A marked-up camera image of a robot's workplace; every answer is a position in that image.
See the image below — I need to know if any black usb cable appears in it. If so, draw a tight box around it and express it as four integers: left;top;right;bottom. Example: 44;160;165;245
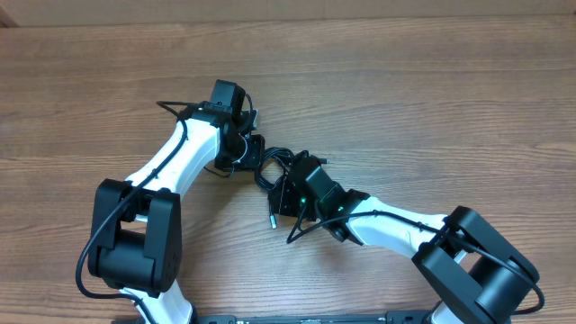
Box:
253;147;329;230

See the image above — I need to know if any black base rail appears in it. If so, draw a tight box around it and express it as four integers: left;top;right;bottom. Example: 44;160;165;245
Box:
194;310;430;324

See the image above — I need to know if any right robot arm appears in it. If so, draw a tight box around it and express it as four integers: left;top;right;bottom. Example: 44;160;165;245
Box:
266;151;545;323

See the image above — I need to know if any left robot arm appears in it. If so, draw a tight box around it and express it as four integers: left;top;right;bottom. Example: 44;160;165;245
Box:
76;79;264;323

